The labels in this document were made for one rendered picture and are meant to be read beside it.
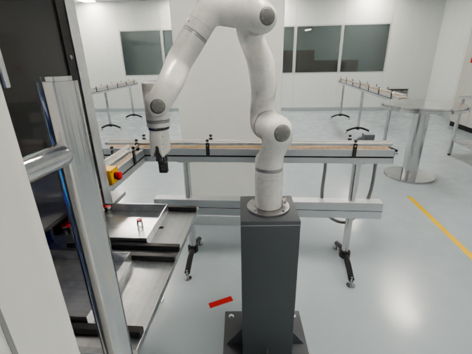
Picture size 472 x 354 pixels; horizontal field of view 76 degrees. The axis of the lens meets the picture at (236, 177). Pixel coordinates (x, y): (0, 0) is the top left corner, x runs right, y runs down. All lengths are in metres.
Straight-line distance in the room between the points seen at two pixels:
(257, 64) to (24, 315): 1.05
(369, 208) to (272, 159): 1.18
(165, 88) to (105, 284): 0.80
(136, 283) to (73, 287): 0.18
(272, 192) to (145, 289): 0.63
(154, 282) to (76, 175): 0.75
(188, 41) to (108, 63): 9.02
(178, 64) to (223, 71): 1.46
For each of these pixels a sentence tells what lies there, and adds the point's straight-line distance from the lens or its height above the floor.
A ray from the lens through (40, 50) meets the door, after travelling 1.17.
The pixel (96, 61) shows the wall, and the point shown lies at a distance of 10.23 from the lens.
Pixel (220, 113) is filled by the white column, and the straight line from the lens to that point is 2.55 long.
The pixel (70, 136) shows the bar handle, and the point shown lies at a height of 1.44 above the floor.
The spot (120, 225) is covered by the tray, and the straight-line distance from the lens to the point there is 1.28.
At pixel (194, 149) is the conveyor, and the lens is 2.01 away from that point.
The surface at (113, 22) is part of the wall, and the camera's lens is 9.97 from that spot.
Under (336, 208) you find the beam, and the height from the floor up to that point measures 0.50.
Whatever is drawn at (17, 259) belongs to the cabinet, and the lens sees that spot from 0.19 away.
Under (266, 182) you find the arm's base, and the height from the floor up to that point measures 1.00.
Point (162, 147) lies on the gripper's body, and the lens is 1.11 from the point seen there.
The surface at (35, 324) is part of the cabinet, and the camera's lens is 0.21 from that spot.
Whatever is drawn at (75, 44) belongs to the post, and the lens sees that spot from 1.32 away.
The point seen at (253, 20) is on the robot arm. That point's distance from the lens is 1.08.
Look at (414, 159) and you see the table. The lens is 4.41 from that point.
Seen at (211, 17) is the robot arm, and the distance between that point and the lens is 1.11.
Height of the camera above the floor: 1.49
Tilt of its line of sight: 22 degrees down
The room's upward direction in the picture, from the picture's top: 1 degrees counter-clockwise
